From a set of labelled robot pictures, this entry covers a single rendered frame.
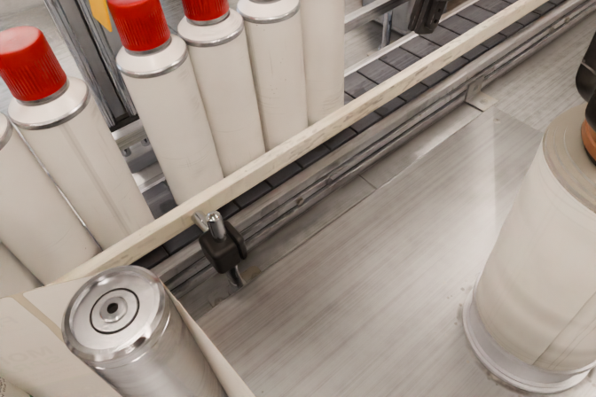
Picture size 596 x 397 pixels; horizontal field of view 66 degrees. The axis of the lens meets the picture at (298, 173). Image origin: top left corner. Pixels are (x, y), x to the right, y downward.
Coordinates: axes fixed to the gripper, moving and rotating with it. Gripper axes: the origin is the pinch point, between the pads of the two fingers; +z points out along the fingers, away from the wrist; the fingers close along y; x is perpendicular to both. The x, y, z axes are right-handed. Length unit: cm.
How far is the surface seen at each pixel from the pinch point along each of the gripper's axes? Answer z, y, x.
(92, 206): 12.7, 2.3, -38.7
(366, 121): 10.3, 3.6, -9.7
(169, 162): 10.9, 1.5, -32.1
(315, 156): 12.9, 3.8, -16.9
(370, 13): 0.7, -2.9, -6.3
